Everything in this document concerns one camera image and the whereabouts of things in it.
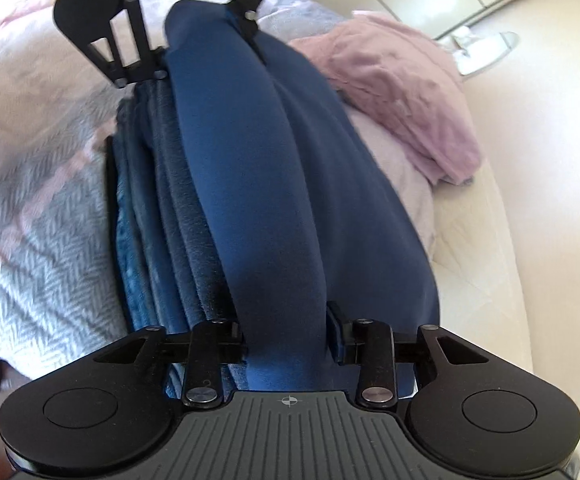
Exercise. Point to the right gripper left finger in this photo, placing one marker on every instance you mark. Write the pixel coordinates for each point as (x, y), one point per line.
(213, 346)

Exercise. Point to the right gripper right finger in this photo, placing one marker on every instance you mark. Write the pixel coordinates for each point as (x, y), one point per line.
(368, 344)

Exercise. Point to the navy blue garment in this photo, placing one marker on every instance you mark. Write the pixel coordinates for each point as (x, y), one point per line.
(300, 213)

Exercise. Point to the dark blue folded sweater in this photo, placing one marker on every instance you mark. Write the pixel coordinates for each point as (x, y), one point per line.
(199, 275)

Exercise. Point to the folded blue jeans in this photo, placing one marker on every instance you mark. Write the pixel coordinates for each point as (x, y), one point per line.
(145, 267)

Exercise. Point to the pink grey bedspread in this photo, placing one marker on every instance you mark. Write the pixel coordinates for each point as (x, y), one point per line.
(59, 299)

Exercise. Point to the lilac folded sheet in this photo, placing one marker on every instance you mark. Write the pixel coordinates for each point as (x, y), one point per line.
(407, 83)

